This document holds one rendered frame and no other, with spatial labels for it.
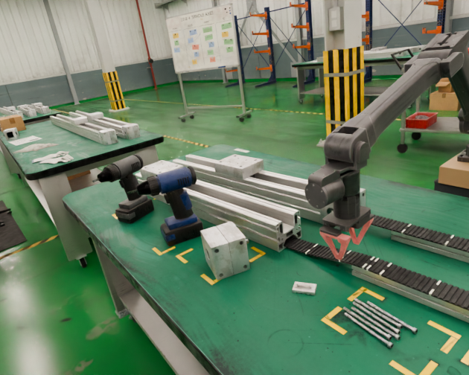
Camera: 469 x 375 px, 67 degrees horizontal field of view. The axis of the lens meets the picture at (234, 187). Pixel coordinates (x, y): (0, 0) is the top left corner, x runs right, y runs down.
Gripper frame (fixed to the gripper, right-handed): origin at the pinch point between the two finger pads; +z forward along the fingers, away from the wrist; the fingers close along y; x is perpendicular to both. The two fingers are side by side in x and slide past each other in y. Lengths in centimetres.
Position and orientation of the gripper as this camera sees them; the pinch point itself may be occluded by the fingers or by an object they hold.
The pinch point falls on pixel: (347, 248)
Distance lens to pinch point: 87.5
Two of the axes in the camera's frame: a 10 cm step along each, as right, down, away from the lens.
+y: -7.3, 3.5, -5.9
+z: 1.4, 9.2, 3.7
